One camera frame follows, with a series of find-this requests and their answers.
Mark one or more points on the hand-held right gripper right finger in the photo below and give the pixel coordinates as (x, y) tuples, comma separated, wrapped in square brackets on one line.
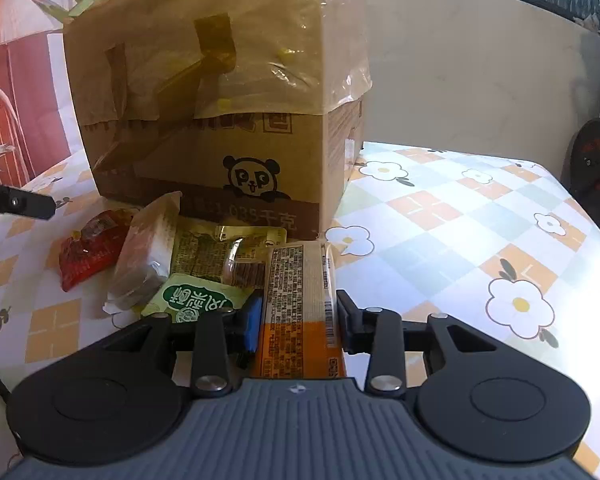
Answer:
[(352, 325)]

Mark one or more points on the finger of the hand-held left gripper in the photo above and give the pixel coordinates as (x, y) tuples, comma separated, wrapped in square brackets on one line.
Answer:
[(17, 202)]

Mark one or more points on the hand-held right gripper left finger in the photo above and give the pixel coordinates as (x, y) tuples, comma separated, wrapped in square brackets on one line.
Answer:
[(252, 322)]

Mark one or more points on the cream and orange snack packet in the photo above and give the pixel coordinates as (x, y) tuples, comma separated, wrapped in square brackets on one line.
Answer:
[(295, 300)]

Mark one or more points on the brown cardboard box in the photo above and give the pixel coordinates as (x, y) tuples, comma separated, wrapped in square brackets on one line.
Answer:
[(280, 175)]

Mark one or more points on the clear plastic bag liner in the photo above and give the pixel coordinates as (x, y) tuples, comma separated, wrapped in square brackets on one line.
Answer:
[(260, 35)]

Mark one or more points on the green snack packet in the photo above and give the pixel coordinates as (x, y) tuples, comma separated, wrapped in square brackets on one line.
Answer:
[(195, 300)]

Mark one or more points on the red snack packet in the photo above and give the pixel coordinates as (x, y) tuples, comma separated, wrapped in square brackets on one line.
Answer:
[(90, 250)]

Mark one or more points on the yellow-green snack packet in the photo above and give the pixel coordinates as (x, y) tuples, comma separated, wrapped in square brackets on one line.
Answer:
[(200, 250)]

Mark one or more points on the red bamboo print curtain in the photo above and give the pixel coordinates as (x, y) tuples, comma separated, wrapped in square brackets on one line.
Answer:
[(20, 85)]

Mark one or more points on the brown bread in clear wrapper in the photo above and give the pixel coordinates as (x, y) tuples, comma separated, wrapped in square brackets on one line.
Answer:
[(142, 255)]

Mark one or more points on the black exercise bike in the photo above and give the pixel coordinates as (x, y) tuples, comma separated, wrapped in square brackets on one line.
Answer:
[(597, 160)]

